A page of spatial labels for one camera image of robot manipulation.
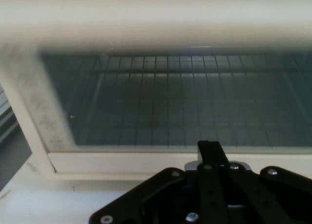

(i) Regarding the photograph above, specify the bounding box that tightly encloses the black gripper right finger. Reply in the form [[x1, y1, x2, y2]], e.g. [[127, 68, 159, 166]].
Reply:
[[207, 140, 312, 224]]

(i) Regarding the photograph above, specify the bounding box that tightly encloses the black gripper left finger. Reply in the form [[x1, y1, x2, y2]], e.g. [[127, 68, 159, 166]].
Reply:
[[88, 140, 228, 224]]

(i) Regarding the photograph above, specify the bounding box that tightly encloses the cream glass oven door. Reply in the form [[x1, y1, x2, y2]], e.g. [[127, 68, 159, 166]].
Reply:
[[0, 0, 312, 184]]

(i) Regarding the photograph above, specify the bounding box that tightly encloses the wire oven rack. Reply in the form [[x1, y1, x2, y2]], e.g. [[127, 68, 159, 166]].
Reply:
[[69, 53, 312, 147]]

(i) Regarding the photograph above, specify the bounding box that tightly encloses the aluminium wall rail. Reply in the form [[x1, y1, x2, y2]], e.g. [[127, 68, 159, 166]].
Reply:
[[0, 84, 20, 143]]

